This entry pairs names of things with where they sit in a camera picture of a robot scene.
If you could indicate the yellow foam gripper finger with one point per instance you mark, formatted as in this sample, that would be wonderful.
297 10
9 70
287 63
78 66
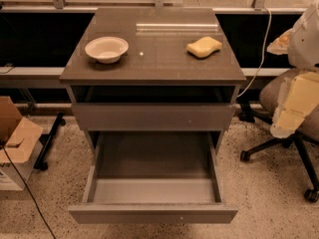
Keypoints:
280 45
297 99

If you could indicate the grey drawer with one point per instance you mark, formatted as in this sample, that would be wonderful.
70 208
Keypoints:
153 177
153 117

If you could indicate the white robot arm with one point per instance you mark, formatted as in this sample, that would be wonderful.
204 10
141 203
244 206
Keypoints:
303 50

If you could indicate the dark grey drawer cabinet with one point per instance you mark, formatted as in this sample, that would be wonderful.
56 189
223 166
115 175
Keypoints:
156 69

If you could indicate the grey top drawer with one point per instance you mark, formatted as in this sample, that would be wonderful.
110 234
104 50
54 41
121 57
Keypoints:
153 117

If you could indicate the brown office chair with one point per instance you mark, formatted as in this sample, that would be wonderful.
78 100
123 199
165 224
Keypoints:
308 131

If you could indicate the yellow sponge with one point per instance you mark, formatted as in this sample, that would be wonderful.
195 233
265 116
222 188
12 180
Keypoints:
203 47

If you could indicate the white paper bowl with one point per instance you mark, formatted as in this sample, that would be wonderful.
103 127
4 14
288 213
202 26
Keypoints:
107 50

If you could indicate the black stand foot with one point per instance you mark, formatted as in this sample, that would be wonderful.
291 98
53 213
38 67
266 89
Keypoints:
46 140

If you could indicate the open cardboard box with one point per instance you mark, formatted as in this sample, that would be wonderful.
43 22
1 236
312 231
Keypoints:
20 136

